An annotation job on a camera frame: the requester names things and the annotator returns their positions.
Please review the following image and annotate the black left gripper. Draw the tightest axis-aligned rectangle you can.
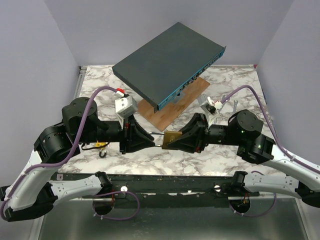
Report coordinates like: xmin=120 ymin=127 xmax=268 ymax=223
xmin=76 ymin=113 xmax=156 ymax=155

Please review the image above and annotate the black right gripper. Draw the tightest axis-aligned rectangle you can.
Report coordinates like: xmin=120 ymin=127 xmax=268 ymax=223
xmin=166 ymin=112 xmax=242 ymax=154

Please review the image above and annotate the large brass padlock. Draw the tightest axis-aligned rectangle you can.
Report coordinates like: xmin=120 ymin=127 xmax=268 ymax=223
xmin=148 ymin=130 xmax=183 ymax=150

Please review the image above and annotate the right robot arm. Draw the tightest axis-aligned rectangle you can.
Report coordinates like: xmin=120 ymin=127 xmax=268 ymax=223
xmin=167 ymin=110 xmax=320 ymax=208

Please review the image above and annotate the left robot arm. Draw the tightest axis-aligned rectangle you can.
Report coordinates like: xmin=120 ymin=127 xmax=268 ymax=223
xmin=0 ymin=97 xmax=155 ymax=222

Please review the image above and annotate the wooden board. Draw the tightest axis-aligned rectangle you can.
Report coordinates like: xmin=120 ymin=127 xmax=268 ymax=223
xmin=138 ymin=77 xmax=210 ymax=131

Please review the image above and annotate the yellow padlock with black shackle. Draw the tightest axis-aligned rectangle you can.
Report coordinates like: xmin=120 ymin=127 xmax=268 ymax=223
xmin=95 ymin=142 xmax=110 ymax=159

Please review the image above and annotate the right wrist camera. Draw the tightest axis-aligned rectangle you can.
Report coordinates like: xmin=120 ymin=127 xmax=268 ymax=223
xmin=197 ymin=94 xmax=223 ymax=127

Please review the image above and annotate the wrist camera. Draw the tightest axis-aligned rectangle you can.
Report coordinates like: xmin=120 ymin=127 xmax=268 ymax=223
xmin=197 ymin=94 xmax=223 ymax=127
xmin=115 ymin=96 xmax=138 ymax=119

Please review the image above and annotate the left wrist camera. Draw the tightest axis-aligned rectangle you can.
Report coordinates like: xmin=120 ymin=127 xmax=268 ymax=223
xmin=115 ymin=96 xmax=138 ymax=119

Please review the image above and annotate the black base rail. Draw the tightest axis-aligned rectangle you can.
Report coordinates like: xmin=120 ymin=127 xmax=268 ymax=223
xmin=59 ymin=173 xmax=261 ymax=210

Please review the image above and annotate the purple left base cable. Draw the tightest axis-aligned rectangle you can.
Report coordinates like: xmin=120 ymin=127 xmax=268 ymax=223
xmin=92 ymin=189 xmax=141 ymax=221

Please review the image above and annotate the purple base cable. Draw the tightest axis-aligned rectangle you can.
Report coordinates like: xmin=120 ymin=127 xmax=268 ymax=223
xmin=228 ymin=192 xmax=277 ymax=218
xmin=92 ymin=189 xmax=141 ymax=221

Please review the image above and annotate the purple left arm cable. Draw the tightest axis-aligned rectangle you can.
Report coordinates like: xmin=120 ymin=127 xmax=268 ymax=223
xmin=0 ymin=86 xmax=125 ymax=221

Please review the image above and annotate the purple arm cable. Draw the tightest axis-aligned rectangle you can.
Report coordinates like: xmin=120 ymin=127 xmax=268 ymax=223
xmin=0 ymin=86 xmax=125 ymax=221
xmin=219 ymin=84 xmax=320 ymax=173

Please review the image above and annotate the dark network switch box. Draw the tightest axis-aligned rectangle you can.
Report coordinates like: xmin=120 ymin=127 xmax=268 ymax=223
xmin=112 ymin=22 xmax=226 ymax=112

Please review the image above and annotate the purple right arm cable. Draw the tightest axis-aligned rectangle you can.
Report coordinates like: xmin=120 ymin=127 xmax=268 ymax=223
xmin=219 ymin=84 xmax=320 ymax=173

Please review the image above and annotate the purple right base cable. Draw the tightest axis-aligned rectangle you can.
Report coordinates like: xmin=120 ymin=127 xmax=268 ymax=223
xmin=228 ymin=192 xmax=277 ymax=218

